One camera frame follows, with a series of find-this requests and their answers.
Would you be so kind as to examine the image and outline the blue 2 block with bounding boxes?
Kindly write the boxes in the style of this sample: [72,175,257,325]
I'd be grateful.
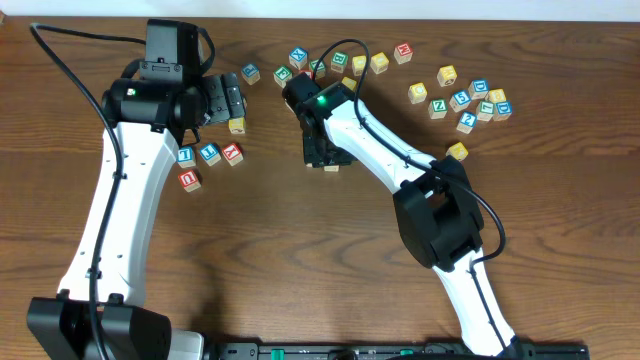
[456,111,477,134]

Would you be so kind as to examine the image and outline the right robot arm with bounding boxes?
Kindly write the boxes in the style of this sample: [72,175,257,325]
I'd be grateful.
[282,75,518,357]

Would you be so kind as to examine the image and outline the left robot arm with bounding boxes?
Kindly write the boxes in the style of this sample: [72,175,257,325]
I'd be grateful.
[27,62,246,359]

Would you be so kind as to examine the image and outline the yellow G block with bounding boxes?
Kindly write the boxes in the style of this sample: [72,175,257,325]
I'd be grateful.
[228,117,246,134]

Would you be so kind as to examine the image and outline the blue P block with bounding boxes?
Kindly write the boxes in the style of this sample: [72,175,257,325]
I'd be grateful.
[241,63,261,85]

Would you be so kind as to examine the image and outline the red Y block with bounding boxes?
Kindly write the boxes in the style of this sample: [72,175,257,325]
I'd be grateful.
[221,143,244,166]

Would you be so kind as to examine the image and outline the blue L block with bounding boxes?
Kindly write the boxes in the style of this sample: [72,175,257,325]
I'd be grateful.
[177,147,196,168]

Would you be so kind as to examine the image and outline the yellow block middle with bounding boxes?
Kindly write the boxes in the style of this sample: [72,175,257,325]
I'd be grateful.
[341,77,357,91]

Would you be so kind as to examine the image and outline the green N block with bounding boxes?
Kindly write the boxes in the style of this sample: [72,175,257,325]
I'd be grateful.
[309,59,326,79]

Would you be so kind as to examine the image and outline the blue X block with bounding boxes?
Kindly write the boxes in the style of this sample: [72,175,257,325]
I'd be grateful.
[288,47,308,70]

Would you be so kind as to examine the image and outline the red U block lower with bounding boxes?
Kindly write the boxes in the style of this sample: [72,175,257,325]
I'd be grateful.
[178,170,202,193]

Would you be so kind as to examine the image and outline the green B block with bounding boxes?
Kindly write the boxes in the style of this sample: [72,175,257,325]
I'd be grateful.
[330,52,349,73]

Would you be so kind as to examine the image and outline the yellow block top left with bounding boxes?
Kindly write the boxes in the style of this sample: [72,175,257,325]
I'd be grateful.
[352,55,367,77]

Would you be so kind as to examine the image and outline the yellow block top right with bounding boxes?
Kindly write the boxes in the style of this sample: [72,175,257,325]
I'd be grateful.
[370,52,389,74]

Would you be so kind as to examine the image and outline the yellow C block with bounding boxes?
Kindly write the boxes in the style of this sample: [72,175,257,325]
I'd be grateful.
[408,82,428,104]

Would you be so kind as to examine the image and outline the green Z block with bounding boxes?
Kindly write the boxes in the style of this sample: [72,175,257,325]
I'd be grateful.
[428,99,448,119]

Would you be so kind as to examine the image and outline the red H block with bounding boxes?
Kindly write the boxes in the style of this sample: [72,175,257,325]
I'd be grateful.
[394,42,414,65]

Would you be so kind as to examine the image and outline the yellow K block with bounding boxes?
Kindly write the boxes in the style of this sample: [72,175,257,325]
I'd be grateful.
[446,142,469,161]

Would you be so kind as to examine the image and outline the yellow A block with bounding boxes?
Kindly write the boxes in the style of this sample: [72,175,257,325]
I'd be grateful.
[437,65,458,87]

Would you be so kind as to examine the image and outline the blue 5 block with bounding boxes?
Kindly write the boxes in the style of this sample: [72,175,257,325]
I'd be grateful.
[449,90,472,112]

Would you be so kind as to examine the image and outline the green 7 block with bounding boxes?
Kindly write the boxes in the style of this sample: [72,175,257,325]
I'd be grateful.
[476,100,495,122]

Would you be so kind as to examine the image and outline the blue D block upper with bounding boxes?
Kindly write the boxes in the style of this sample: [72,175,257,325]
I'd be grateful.
[468,79,490,100]

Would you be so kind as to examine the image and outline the blue d block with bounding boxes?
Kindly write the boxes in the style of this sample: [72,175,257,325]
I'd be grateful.
[468,79,490,100]
[493,101,513,121]

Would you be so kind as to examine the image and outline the yellow 8 block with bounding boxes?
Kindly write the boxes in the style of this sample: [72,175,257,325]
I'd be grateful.
[485,88,506,103]

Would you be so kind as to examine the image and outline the blue D block right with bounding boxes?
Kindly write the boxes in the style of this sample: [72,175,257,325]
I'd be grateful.
[493,101,513,121]

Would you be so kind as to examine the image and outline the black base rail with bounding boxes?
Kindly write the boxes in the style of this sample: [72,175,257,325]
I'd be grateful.
[203,341,590,360]

